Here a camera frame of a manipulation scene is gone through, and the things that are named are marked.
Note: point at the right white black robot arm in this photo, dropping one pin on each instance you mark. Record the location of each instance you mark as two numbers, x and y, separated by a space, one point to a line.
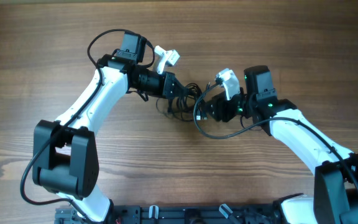
334 167

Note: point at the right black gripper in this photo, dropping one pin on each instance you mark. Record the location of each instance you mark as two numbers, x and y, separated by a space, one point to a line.
222 106

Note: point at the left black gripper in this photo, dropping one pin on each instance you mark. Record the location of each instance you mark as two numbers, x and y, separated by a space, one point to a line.
169 79

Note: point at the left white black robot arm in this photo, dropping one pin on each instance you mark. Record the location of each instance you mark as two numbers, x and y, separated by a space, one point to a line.
65 158

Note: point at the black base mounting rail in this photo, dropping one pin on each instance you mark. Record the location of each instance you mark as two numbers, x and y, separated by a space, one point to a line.
179 214

